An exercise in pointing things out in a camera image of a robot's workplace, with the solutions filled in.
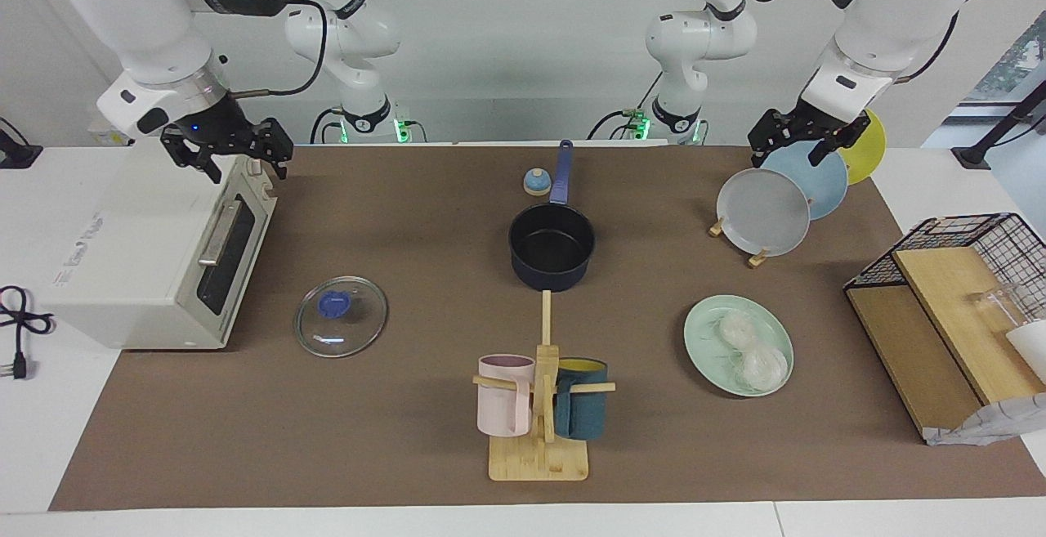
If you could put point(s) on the glass lid with blue knob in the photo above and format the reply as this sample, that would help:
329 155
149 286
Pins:
341 320

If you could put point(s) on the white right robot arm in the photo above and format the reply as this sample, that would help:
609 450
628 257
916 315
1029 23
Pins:
139 22

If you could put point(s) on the dark teal mug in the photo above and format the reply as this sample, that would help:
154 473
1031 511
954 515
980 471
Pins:
582 410

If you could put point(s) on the grey plate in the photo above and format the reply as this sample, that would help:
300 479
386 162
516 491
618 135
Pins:
764 214

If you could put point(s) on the clear glass cup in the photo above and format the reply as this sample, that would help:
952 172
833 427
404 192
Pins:
1001 306

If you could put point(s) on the white wall socket box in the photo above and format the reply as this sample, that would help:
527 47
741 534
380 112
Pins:
106 135

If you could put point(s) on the white cup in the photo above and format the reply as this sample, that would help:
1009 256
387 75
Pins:
1031 349

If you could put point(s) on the light blue plate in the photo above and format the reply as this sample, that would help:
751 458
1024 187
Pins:
821 181

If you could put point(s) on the small blue call bell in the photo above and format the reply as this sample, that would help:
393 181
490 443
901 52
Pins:
537 184

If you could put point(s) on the pink mug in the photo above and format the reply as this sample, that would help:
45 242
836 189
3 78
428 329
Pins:
502 398

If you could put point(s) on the light wooden board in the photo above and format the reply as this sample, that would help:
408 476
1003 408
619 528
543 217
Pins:
956 308

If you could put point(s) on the grey patterned cloth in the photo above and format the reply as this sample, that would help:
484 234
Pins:
993 422

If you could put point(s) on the window with green foliage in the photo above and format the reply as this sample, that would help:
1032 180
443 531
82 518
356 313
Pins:
1013 63

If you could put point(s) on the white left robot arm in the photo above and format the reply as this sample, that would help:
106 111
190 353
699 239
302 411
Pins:
882 22

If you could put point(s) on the dark wooden board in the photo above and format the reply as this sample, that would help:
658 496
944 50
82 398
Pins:
907 357

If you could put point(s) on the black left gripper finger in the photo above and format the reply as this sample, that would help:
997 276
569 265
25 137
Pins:
850 135
766 136

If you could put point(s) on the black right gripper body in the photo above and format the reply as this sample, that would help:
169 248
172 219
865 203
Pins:
221 132

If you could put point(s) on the brown table mat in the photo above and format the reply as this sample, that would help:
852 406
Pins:
368 439

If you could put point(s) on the black table clamp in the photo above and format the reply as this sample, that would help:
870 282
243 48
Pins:
18 154

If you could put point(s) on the yellow plate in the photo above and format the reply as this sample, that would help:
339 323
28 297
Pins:
868 153

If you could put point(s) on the white toaster oven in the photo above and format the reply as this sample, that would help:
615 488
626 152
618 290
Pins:
131 251

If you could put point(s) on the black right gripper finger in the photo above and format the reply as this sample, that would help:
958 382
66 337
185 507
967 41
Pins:
279 149
189 151

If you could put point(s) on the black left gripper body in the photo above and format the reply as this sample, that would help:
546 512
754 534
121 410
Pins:
813 127

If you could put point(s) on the wooden mug stand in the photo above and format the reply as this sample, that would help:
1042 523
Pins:
539 459

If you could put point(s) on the black stand with foot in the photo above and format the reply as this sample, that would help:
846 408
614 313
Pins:
1001 124

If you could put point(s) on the dark blue saucepan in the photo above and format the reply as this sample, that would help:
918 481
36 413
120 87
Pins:
552 251

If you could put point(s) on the light green plate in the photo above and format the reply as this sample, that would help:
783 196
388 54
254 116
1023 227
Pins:
707 341

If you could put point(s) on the wooden plate rack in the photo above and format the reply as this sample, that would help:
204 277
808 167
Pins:
757 259

